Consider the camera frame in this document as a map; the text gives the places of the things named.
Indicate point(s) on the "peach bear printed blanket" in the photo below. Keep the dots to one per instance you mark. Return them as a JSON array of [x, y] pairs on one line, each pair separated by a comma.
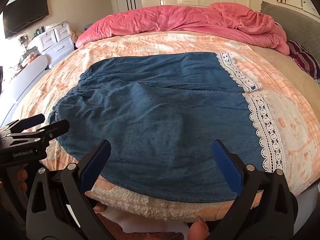
[[287, 110]]

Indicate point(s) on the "purple striped pillow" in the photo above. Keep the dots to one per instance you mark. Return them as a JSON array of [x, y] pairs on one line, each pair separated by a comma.
[[305, 60]]

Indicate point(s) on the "pile of small clutter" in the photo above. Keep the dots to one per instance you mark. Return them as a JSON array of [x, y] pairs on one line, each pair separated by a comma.
[[32, 56]]

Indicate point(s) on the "white drawer dresser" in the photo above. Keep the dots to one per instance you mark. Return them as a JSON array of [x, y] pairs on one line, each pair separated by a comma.
[[57, 42]]

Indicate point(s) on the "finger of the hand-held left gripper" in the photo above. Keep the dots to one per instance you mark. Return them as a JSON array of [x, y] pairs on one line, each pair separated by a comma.
[[47, 130], [30, 121]]

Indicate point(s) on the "person's patterned clothing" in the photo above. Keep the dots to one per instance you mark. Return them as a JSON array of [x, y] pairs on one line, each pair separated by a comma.
[[140, 227]]

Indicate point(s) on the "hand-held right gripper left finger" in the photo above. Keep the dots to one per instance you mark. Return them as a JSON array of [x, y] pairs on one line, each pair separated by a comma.
[[93, 166]]

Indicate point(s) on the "black wall television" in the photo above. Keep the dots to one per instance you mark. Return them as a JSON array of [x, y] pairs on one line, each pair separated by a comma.
[[25, 12]]

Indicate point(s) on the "denim pants with lace trim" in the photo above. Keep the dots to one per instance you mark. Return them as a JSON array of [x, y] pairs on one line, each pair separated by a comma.
[[155, 120]]

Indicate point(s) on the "grey padded headboard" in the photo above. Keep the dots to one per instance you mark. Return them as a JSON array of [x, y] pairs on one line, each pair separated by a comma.
[[295, 25]]

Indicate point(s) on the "beige bed sheet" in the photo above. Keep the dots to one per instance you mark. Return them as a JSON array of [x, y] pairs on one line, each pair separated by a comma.
[[282, 72]]

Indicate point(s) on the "pink duvet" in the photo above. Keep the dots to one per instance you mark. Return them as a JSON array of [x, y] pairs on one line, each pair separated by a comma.
[[162, 20]]

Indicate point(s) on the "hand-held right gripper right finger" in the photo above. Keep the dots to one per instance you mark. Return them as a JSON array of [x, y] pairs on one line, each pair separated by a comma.
[[226, 166]]

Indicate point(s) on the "person's right hand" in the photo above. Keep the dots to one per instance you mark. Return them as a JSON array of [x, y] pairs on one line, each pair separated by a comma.
[[198, 230]]

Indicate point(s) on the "person's left hand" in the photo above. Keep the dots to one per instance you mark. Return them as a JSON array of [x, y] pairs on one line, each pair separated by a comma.
[[22, 177]]

